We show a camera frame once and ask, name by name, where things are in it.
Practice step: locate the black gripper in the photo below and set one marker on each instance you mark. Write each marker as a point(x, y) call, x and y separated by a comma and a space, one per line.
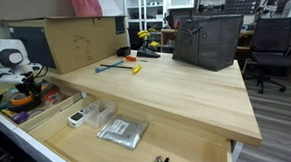
point(29, 81)

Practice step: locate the orange tape roll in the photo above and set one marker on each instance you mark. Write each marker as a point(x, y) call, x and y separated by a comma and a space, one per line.
point(17, 101)

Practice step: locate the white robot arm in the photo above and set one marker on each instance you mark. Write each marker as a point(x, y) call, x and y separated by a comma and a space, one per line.
point(6, 55)

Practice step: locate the large black tape roll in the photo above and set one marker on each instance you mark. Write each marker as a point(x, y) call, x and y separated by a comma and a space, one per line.
point(34, 106)

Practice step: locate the red tape roll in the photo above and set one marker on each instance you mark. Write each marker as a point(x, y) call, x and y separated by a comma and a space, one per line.
point(51, 91)

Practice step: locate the clear tape roll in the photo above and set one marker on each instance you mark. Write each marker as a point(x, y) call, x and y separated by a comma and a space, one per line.
point(8, 93)

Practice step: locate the white wooden tape drawer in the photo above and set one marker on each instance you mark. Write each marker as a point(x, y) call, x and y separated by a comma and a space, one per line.
point(50, 111)

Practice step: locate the purple tape roll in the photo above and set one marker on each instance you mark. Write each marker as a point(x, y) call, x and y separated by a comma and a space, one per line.
point(20, 118)

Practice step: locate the teal tape roll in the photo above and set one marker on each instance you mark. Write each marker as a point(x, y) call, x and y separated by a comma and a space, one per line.
point(0, 106)

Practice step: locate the white wooden parts drawer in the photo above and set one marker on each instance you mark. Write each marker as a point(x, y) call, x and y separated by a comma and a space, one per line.
point(131, 157)

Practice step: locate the white handheld meter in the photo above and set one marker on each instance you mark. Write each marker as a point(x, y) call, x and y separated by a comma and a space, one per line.
point(76, 119)

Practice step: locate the clear plastic box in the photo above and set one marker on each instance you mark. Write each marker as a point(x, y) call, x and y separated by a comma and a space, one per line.
point(98, 117)

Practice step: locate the blue stick tool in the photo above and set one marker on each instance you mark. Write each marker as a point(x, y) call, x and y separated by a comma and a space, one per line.
point(107, 66)

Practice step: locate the labelled plastic bag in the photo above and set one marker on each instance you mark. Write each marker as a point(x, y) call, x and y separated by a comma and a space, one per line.
point(123, 131)

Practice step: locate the small black box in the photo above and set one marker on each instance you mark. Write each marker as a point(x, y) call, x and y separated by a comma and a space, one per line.
point(123, 52)

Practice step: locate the orange screwdriver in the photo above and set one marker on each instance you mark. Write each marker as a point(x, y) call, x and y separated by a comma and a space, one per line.
point(130, 58)

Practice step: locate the black tool stand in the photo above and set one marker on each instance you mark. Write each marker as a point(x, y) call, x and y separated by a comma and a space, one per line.
point(148, 52)

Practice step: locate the white shelf unit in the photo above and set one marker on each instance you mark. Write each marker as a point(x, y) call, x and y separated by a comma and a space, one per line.
point(149, 7)

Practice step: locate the grey tote bag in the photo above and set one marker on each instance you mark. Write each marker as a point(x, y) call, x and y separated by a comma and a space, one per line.
point(207, 41)

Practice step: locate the black pegboard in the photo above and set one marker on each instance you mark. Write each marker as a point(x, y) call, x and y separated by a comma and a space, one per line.
point(243, 4)

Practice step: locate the black office chair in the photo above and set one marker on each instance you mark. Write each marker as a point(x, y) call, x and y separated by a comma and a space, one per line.
point(271, 41)

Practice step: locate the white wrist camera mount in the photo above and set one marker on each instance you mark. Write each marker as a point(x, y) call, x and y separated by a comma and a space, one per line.
point(31, 67)

